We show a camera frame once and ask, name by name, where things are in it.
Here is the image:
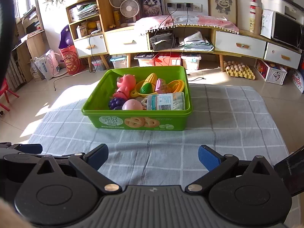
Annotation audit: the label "clear storage box blue lid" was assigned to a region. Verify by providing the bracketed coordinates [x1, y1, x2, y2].
[110, 55, 127, 68]

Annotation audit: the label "black microwave oven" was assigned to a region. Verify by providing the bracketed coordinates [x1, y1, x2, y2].
[260, 9, 303, 50]

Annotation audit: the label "pink rectangular block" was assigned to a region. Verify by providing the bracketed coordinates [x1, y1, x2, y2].
[155, 78, 166, 94]

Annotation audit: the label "pink capsule ball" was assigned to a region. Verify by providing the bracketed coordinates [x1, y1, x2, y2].
[122, 99, 143, 111]

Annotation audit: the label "red plastic chair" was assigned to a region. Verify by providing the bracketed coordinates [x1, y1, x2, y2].
[0, 78, 19, 112]

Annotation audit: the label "orange toy bowl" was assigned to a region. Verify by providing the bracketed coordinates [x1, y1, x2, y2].
[167, 79, 185, 93]

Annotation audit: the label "pink lace cloth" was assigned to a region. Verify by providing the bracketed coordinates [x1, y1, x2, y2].
[135, 15, 240, 35]

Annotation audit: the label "pink pig toy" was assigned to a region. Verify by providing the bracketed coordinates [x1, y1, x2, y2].
[112, 74, 136, 100]

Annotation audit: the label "yellow toy corn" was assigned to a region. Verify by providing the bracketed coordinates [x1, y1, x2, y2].
[140, 73, 158, 94]

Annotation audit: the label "yellow egg tray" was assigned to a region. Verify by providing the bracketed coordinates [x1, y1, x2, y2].
[224, 61, 256, 80]

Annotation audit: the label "white plastic bag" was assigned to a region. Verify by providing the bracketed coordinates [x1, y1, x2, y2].
[33, 49, 60, 80]

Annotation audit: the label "yellow toy pot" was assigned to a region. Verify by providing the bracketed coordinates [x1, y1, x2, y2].
[130, 80, 159, 98]

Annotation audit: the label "red paper bag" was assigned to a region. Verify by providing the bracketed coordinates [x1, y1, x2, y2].
[60, 45, 85, 75]

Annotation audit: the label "green plastic bin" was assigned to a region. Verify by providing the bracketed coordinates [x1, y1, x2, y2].
[82, 66, 193, 131]

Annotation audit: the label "black bag on shelf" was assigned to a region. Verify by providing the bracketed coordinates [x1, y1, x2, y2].
[149, 31, 176, 51]

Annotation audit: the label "white desk fan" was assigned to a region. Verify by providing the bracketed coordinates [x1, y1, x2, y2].
[120, 0, 140, 27]

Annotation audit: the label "clear cotton swab jar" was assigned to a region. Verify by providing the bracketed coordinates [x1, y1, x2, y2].
[145, 92, 185, 111]

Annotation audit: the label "wooden tv cabinet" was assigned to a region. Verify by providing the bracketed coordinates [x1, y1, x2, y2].
[66, 0, 301, 69]

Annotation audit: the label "cartoon girl picture frame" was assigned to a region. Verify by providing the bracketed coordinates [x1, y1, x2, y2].
[208, 0, 238, 26]

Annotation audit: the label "cat picture frame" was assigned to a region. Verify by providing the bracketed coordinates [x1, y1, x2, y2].
[138, 0, 165, 18]

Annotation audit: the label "red storage box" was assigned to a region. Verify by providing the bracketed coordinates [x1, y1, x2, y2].
[154, 52, 182, 66]

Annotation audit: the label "grey checked tablecloth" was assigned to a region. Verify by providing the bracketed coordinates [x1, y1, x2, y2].
[29, 84, 289, 187]

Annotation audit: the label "purple toy grapes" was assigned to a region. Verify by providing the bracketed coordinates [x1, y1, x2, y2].
[108, 97, 126, 110]

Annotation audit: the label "white toy crate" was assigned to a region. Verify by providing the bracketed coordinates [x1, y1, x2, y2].
[255, 59, 287, 86]

